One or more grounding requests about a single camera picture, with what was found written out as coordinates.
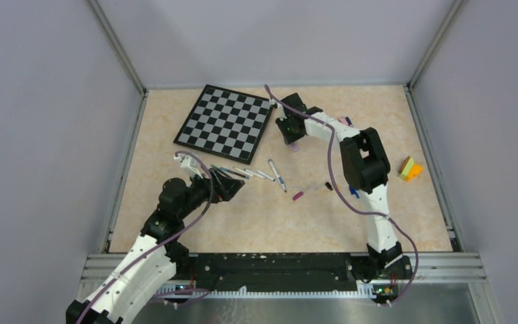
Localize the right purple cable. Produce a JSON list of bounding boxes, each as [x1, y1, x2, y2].
[[264, 84, 420, 307]]

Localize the green gel pen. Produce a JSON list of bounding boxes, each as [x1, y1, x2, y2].
[[210, 165, 223, 174]]

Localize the yellow orange block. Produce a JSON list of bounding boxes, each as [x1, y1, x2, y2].
[[398, 156, 424, 182]]

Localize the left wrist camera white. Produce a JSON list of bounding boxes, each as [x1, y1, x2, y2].
[[174, 153, 206, 178]]

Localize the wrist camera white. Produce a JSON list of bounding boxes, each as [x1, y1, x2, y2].
[[270, 99, 287, 120], [174, 153, 206, 178]]

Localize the white marker blue cap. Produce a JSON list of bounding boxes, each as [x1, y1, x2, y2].
[[268, 159, 287, 193]]

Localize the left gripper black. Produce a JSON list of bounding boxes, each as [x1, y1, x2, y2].
[[177, 167, 243, 219]]

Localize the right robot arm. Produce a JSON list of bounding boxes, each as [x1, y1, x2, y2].
[[270, 93, 411, 278]]

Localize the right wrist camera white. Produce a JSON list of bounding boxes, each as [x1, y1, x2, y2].
[[270, 99, 287, 120]]

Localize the purple cable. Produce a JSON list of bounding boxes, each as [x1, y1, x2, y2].
[[74, 151, 215, 324], [264, 84, 420, 307]]

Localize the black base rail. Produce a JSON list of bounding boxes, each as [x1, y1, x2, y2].
[[151, 252, 416, 296]]

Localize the blue gel pen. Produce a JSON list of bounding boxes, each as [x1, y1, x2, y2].
[[219, 167, 250, 180]]

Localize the magenta marker cap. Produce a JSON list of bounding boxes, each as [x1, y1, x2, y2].
[[292, 191, 304, 201]]

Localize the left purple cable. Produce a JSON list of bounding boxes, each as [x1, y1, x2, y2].
[[74, 151, 215, 324]]

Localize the black grey chessboard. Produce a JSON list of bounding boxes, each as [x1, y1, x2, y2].
[[173, 84, 274, 165]]

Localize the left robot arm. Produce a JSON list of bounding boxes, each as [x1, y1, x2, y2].
[[65, 167, 245, 323]]

